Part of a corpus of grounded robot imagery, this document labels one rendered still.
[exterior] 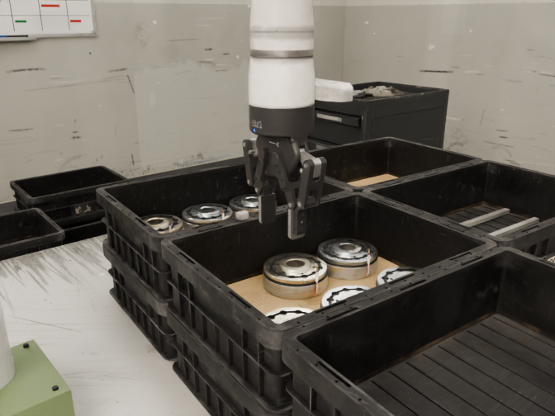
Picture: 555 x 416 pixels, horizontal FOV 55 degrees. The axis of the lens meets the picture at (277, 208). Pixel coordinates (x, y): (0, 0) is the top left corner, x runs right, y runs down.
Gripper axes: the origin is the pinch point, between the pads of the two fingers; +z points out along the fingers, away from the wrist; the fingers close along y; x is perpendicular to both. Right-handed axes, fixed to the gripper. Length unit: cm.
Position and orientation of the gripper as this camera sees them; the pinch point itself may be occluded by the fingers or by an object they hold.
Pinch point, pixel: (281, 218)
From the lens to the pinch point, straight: 65.1
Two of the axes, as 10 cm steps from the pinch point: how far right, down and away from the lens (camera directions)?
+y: 5.8, 2.8, -7.6
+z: 0.0, 9.4, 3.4
